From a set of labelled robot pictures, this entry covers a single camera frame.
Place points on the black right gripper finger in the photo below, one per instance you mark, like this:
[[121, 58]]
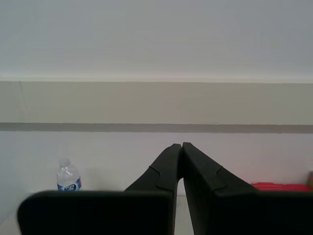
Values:
[[110, 213], [244, 210]]

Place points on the red plastic tool case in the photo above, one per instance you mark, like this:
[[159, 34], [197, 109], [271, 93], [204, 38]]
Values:
[[281, 187]]

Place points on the clear plastic water bottle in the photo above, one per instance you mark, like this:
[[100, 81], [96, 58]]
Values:
[[68, 176]]

